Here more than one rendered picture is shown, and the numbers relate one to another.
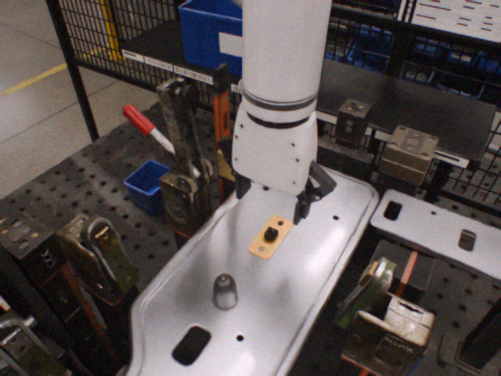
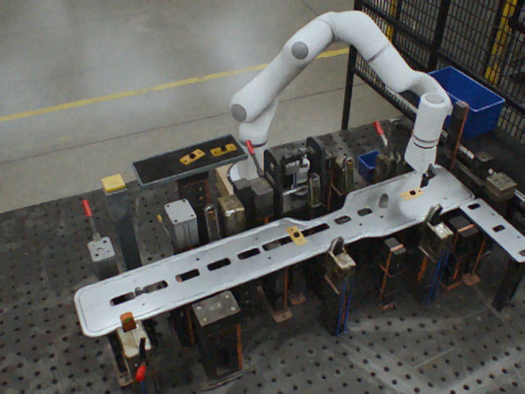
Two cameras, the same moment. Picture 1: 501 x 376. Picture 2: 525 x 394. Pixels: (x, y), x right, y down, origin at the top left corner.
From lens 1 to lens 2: 1.46 m
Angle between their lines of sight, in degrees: 24
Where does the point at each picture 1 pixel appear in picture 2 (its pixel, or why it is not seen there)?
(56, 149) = (308, 122)
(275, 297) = (401, 211)
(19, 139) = (283, 105)
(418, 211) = (486, 211)
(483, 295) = not seen: outside the picture
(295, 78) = (426, 133)
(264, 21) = (421, 115)
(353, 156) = (474, 180)
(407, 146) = (495, 181)
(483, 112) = not seen: outside the picture
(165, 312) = (359, 200)
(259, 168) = (412, 159)
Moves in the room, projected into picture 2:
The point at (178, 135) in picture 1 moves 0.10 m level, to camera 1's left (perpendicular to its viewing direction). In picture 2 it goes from (390, 139) to (364, 130)
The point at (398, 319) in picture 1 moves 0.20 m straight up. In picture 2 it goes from (438, 228) to (452, 180)
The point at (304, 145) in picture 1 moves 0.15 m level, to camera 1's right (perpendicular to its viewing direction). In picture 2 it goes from (426, 155) to (472, 171)
